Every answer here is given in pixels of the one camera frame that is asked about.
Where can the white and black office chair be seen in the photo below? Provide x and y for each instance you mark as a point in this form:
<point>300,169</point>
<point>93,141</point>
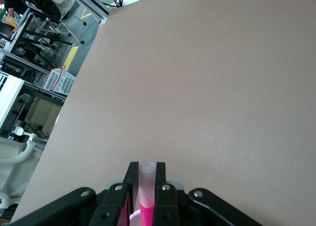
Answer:
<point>44,1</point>

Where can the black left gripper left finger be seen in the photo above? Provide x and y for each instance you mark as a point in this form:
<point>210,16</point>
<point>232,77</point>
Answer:
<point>116,203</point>

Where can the aluminium frame profile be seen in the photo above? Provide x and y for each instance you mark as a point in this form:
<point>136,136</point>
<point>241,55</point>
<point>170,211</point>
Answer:
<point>98,9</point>

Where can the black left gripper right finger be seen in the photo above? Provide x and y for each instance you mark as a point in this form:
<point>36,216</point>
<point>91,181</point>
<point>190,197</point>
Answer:
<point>165,206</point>

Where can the white cabinet panel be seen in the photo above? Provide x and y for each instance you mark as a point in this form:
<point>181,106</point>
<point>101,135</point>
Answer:
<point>10,97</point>

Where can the pink marker pen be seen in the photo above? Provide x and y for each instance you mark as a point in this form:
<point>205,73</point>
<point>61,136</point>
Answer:
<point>147,211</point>

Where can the black metal table frame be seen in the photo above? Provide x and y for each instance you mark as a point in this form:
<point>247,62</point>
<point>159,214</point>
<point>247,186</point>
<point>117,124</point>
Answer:
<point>47,36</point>

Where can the person in dark shirt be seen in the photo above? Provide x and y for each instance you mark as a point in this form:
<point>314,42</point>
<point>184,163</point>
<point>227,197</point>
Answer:
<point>13,2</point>

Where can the grey metal shelf rack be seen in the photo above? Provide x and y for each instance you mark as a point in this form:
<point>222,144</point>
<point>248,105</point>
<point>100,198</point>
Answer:
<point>42,91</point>

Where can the white vented box red trim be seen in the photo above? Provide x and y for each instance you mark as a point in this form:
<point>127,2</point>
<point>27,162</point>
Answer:
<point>59,81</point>

